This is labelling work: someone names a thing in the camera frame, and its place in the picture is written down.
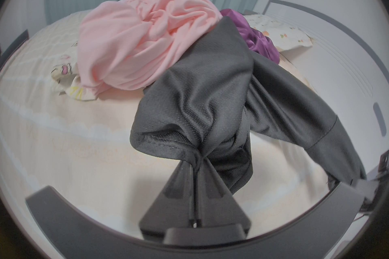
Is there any black T-shirt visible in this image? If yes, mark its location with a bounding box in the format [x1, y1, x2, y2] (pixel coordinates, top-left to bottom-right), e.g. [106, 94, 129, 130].
[129, 16, 368, 194]

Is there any pink garment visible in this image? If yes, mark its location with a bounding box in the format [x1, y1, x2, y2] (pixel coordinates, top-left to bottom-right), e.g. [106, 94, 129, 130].
[77, 0, 224, 91]

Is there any bed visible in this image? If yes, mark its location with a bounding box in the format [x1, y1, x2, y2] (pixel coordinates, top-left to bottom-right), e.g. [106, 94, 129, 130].
[0, 0, 389, 249]

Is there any purple garment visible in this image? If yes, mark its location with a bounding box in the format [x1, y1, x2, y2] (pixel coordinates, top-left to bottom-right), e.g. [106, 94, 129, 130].
[219, 8, 280, 64]

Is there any white printed pillow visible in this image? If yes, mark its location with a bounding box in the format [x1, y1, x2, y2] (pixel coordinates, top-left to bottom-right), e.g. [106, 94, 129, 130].
[243, 13, 314, 50]

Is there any white printed garment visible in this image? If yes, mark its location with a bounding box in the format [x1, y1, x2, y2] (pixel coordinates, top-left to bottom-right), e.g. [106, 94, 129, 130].
[50, 53, 102, 102]

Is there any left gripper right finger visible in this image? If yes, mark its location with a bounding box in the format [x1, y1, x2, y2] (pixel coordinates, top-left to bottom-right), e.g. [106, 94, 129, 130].
[196, 158, 252, 234]

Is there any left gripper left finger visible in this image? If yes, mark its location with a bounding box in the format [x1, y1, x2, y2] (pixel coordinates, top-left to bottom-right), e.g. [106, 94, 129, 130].
[139, 159, 196, 235]

